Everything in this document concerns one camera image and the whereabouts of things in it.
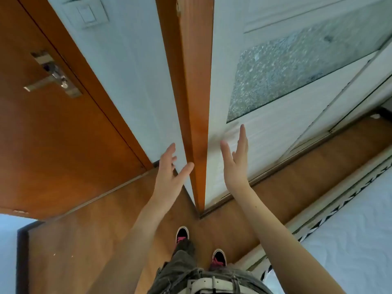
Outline person's left hand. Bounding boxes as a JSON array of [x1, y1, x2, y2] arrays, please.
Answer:
[[153, 143, 195, 203]]

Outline person's right black shoe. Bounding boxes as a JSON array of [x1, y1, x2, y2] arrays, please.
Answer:
[[210, 248, 227, 269]]

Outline person's black shoe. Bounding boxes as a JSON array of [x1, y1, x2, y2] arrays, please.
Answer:
[[176, 226, 190, 245], [210, 248, 227, 269]]

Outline bed with white quilted mattress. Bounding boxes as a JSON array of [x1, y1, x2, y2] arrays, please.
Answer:
[[238, 145, 392, 294]]

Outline person's left black shoe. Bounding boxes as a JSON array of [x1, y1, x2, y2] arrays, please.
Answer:
[[176, 226, 190, 245]]

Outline person's right hand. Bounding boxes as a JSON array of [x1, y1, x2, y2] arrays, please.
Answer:
[[220, 124, 250, 193]]

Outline person's right forearm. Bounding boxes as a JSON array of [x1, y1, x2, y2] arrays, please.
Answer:
[[240, 183, 347, 294]]

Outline person's white belt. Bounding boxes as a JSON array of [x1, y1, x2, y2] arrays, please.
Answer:
[[178, 276, 246, 294]]

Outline metal door handle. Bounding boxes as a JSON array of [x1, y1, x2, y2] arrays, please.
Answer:
[[23, 51, 83, 99]]

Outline person's left forearm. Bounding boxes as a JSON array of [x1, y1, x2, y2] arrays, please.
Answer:
[[87, 194, 184, 294]]

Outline person's grey trousers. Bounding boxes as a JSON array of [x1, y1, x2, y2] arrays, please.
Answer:
[[147, 240, 274, 294]]

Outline white light switch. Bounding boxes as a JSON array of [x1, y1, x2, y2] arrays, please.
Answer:
[[62, 0, 109, 30]]

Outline white wardrobe with wooden side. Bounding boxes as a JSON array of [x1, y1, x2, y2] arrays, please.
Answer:
[[154, 0, 392, 217]]

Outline orange wooden room door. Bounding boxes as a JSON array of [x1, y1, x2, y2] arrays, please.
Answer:
[[0, 0, 154, 221]]

